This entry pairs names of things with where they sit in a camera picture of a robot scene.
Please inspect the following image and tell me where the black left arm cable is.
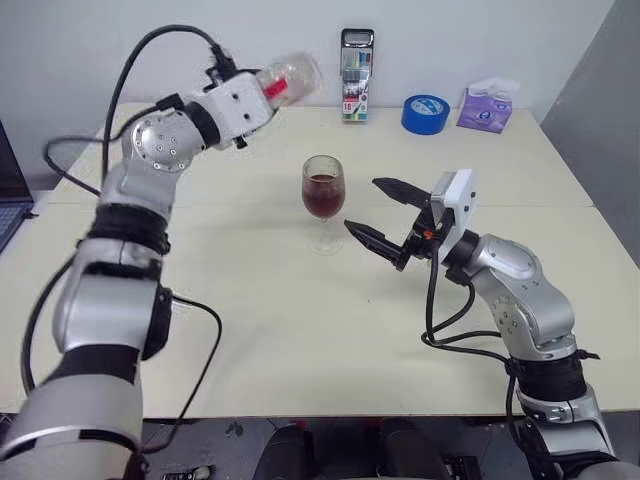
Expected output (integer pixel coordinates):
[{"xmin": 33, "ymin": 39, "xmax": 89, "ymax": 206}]
[{"xmin": 141, "ymin": 293, "xmax": 224, "ymax": 456}]

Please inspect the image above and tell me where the clear bottle with white cap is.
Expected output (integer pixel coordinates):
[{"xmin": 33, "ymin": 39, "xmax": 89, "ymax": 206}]
[{"xmin": 256, "ymin": 49, "xmax": 325, "ymax": 109}]

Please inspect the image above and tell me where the blue tape roll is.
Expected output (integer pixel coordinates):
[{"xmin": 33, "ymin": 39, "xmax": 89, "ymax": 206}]
[{"xmin": 400, "ymin": 94, "xmax": 450, "ymax": 137}]

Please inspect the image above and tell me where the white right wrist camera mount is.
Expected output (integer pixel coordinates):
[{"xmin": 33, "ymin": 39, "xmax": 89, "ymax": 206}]
[{"xmin": 430, "ymin": 168, "xmax": 482, "ymax": 265}]

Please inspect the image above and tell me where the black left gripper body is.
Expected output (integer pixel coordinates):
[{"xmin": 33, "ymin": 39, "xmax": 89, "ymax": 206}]
[{"xmin": 231, "ymin": 113, "xmax": 279, "ymax": 151}]

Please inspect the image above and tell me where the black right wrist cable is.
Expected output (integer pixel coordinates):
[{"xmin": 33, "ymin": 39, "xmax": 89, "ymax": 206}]
[{"xmin": 421, "ymin": 239, "xmax": 527, "ymax": 422}]

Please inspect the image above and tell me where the laptop computer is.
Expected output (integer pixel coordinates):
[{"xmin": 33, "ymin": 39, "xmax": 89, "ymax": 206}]
[{"xmin": 0, "ymin": 118, "xmax": 40, "ymax": 254}]

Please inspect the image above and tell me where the coloured pen box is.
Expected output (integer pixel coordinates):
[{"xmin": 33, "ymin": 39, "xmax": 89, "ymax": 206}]
[{"xmin": 340, "ymin": 27, "xmax": 376, "ymax": 124}]

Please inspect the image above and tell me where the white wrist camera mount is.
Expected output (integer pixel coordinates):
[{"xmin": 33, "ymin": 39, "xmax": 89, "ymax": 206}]
[
  {"xmin": 430, "ymin": 168, "xmax": 482, "ymax": 265},
  {"xmin": 201, "ymin": 67, "xmax": 282, "ymax": 152}
]

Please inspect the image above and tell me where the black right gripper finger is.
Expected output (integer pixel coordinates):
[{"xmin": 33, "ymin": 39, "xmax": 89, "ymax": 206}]
[
  {"xmin": 371, "ymin": 176, "xmax": 431, "ymax": 212},
  {"xmin": 343, "ymin": 218, "xmax": 402, "ymax": 262}
]

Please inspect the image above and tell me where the clear wine glass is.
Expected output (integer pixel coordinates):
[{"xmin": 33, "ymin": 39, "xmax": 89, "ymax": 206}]
[{"xmin": 301, "ymin": 154, "xmax": 347, "ymax": 257}]

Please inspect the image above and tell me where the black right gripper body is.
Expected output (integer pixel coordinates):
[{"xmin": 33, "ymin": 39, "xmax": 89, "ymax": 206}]
[{"xmin": 393, "ymin": 196, "xmax": 451, "ymax": 273}]

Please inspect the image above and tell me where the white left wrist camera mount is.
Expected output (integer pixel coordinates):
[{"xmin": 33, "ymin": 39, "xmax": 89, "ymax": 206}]
[{"xmin": 201, "ymin": 67, "xmax": 282, "ymax": 152}]

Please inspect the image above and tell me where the purple tissue pack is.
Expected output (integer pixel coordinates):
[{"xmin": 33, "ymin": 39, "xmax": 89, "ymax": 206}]
[{"xmin": 455, "ymin": 78, "xmax": 521, "ymax": 136}]

